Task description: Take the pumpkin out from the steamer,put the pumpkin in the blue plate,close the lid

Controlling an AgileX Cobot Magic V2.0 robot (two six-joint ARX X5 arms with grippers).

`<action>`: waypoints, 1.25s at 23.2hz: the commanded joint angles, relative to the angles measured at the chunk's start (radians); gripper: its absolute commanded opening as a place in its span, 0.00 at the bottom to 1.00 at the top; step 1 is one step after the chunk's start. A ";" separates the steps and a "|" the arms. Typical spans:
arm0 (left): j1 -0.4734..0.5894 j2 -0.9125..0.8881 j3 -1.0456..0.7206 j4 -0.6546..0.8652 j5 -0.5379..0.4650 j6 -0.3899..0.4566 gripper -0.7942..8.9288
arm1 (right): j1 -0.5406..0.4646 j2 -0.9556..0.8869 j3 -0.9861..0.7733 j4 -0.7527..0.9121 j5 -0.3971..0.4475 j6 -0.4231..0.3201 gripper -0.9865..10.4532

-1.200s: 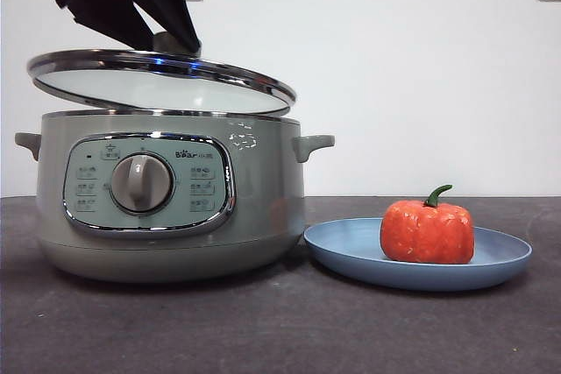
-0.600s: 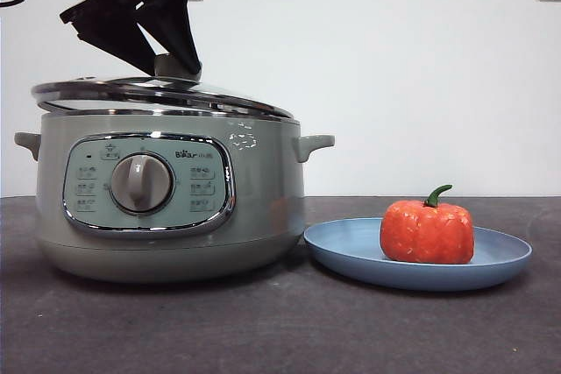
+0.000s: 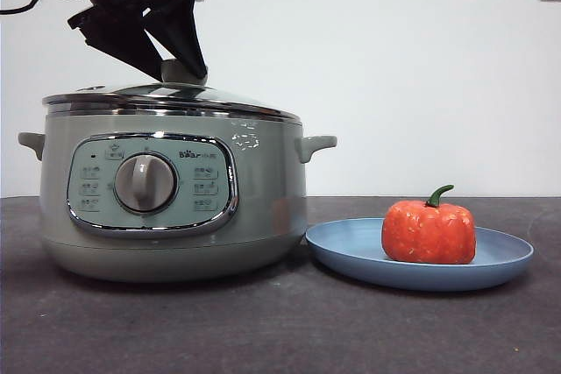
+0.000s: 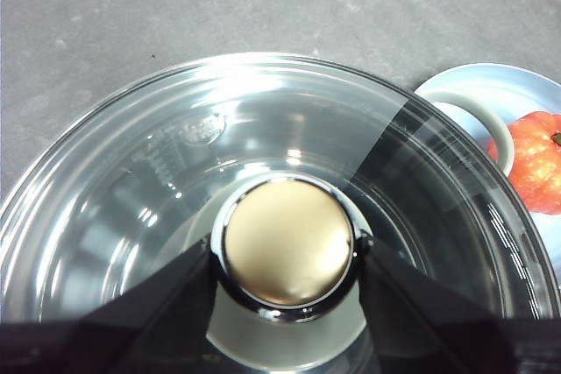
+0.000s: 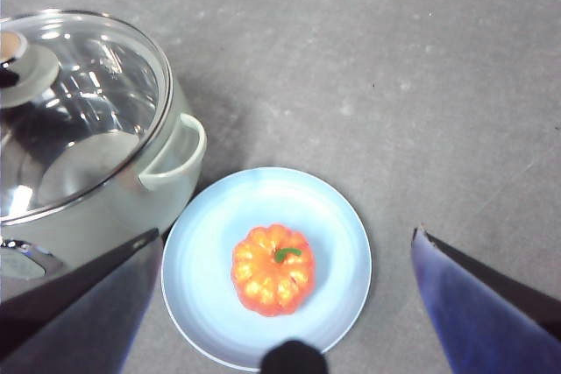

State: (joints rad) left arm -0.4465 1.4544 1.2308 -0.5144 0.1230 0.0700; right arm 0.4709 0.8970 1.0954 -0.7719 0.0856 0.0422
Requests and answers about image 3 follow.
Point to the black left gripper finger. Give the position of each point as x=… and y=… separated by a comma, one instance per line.
x=127, y=41
x=184, y=37

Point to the glass lid with green knob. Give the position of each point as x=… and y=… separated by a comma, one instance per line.
x=175, y=98

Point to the orange pumpkin with green stem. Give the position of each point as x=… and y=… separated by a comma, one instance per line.
x=427, y=234

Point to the pale green electric steamer pot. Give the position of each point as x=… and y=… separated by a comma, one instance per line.
x=263, y=199

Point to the blue round plate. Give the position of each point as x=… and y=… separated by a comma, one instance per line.
x=350, y=247

